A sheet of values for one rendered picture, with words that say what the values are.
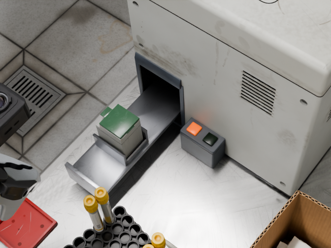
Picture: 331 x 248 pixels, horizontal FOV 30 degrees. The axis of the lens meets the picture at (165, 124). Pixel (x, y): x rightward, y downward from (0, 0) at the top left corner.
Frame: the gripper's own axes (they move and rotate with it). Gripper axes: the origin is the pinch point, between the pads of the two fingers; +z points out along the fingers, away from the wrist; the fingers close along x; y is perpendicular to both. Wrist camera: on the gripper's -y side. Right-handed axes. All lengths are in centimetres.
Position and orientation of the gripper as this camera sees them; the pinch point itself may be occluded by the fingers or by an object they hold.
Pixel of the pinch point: (33, 171)
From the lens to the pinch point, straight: 73.5
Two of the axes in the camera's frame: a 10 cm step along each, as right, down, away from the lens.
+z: 3.6, 1.1, 9.3
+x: 7.9, 5.0, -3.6
